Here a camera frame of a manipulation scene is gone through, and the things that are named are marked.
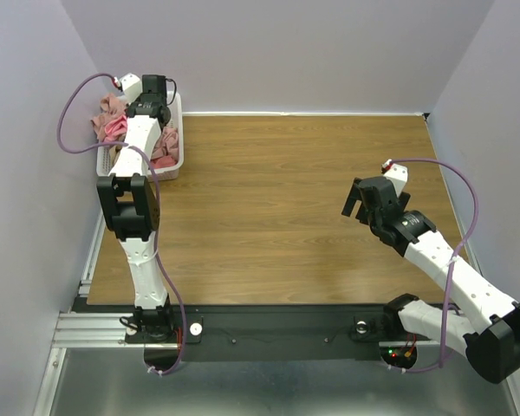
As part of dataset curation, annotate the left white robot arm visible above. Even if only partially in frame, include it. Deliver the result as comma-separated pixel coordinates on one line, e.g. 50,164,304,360
96,75,176,341

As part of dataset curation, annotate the white plastic laundry basket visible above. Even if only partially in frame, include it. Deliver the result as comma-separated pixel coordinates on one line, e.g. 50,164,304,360
96,93,185,180

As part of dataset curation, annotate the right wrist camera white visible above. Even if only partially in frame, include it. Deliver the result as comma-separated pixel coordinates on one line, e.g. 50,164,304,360
381,159,408,197

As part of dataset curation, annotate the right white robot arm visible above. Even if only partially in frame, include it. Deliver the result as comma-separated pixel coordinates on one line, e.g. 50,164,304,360
341,168,520,384

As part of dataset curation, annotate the red t shirt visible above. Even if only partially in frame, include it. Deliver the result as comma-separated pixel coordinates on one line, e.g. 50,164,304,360
151,155,178,169

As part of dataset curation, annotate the dusty pink t shirt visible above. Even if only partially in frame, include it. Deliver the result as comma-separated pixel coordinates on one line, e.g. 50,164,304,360
91,93,127,141

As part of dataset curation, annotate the aluminium frame rail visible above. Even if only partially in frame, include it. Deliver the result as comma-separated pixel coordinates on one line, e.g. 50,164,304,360
52,312,127,348

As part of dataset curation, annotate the bright pink t shirt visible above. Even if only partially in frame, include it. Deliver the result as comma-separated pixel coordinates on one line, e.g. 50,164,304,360
103,114,127,142

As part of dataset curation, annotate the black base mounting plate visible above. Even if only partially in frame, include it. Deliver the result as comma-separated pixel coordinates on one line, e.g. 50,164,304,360
125,304,434,364

